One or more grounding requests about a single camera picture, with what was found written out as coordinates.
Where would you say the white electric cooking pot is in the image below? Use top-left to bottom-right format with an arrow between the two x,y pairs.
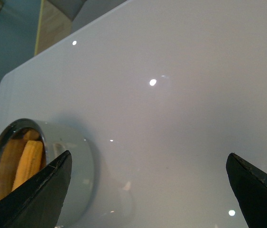
0,118 -> 94,228

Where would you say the yellow corn cob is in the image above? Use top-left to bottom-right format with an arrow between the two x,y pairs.
11,140 -> 43,191

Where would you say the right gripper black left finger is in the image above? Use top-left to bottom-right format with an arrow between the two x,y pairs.
0,151 -> 72,228

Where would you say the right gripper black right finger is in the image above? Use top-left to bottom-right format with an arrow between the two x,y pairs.
226,153 -> 267,228

